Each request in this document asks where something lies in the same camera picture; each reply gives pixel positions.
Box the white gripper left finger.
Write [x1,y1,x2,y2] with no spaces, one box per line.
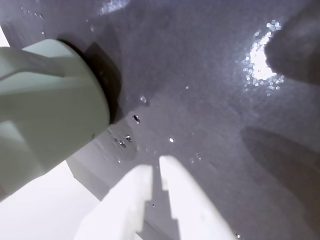
[74,164,154,240]

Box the pale green steel mug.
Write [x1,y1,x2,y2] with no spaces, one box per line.
[0,38,113,202]

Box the black glossy mat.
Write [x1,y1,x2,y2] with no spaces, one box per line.
[0,0,320,240]

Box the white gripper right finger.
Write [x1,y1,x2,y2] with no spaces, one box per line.
[159,155,232,240]

